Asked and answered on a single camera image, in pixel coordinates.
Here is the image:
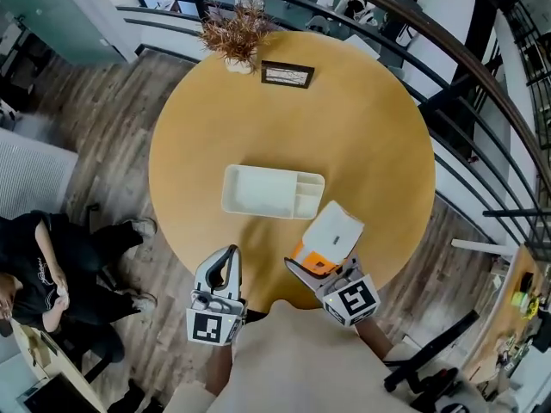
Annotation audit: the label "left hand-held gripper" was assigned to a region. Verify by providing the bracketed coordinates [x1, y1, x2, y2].
[185, 243, 248, 348]

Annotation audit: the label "black laptop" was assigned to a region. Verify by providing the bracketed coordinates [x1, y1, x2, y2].
[16, 371, 94, 413]

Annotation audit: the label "wooden side table white legs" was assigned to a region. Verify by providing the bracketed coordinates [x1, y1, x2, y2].
[450, 237, 551, 376]

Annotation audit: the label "round white desk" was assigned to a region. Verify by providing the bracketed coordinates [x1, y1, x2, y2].
[9, 315, 109, 413]

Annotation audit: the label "orange and white packet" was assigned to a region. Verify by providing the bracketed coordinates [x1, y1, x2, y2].
[290, 200, 367, 280]

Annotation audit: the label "person's left forearm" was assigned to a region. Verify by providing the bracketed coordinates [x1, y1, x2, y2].
[203, 341, 236, 399]

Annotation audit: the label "person's black trousers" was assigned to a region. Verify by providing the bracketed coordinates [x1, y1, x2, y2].
[245, 307, 273, 324]

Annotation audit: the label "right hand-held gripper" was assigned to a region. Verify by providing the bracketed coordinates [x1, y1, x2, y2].
[283, 253, 381, 329]

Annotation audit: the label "person's beige shirt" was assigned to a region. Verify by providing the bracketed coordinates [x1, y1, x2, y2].
[163, 298, 517, 413]

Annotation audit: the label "black picture frame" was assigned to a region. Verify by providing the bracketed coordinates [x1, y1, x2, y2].
[259, 59, 316, 91]

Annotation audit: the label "person's right forearm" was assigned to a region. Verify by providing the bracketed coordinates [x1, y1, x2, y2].
[354, 314, 395, 363]

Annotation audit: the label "white slatted cabinet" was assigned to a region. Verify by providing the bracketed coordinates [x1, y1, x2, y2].
[0, 126, 80, 221]

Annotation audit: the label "black worn equipment pack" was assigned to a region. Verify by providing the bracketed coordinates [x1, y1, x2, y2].
[382, 309, 481, 408]

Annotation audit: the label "dried plant in white pot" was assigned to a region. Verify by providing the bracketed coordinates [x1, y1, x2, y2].
[199, 1, 277, 76]

